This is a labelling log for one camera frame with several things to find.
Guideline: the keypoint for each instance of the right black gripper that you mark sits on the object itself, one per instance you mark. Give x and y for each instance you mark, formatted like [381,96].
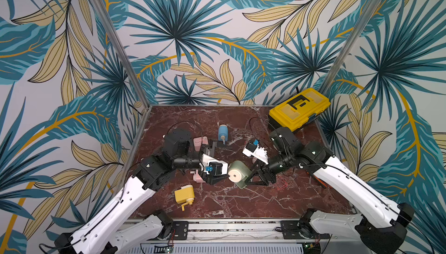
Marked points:
[264,171]

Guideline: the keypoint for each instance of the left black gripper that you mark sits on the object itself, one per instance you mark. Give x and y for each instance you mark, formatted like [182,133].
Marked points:
[212,181]

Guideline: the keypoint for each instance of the green pencil sharpener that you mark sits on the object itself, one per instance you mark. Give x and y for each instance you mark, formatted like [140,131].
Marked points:
[238,173]

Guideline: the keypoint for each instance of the blue pencil sharpener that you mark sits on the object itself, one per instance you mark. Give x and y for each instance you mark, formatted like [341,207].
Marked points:
[223,134]

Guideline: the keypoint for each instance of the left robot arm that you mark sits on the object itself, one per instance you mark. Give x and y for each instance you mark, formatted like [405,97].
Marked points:
[176,153]

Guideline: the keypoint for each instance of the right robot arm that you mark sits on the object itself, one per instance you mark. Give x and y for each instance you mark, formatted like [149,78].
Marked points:
[380,224]

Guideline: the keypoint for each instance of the pink sharpener front left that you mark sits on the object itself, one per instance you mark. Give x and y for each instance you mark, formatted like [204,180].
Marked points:
[196,177]

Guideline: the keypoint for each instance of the pink sharpener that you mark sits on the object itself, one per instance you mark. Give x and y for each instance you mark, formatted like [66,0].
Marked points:
[199,141]
[196,177]

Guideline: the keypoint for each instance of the red transparent tray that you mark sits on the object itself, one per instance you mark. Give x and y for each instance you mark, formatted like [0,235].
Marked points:
[281,184]

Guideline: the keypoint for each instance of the pink sharpener back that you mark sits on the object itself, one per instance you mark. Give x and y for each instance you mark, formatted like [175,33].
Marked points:
[199,141]

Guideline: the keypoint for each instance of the yellow pencil sharpener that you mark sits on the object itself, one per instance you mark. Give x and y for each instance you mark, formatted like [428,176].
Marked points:
[185,196]

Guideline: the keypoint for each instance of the yellow black toolbox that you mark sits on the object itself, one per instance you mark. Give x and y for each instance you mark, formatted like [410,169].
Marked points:
[297,111]

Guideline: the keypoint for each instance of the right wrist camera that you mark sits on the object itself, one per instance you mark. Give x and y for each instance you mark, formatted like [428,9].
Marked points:
[253,150]

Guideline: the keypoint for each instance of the aluminium front rail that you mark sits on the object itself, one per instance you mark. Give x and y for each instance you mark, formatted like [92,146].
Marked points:
[212,230]

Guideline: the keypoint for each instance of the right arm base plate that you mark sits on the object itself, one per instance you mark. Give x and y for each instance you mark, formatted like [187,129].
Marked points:
[298,229]

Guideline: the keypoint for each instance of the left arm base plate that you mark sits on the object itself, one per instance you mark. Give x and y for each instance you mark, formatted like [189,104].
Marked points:
[178,230]

